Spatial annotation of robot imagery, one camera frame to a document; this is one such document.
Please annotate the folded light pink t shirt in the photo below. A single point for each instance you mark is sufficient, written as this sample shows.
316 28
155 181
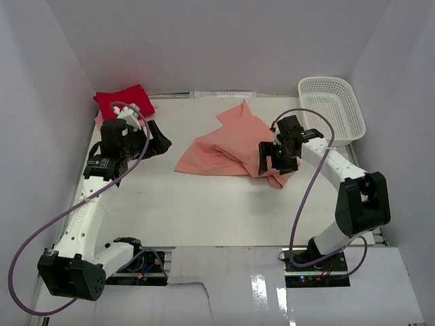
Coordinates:
99 120

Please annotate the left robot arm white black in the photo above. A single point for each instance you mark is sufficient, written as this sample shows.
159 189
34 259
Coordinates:
74 269

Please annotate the salmon pink t shirt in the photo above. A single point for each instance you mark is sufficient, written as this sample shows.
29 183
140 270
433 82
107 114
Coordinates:
231 150

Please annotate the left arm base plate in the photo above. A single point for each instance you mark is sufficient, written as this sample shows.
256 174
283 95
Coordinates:
145 271

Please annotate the white perforated plastic basket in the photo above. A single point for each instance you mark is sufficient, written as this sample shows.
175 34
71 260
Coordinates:
334 99

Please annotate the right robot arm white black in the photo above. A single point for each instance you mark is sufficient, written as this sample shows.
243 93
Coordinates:
362 203

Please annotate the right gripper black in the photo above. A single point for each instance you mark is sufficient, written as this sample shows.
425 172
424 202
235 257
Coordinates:
265 149

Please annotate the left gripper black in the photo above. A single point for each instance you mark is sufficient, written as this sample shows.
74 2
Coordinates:
159 144

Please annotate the white paper sheet at back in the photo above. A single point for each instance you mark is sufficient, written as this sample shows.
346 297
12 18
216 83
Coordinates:
222 94

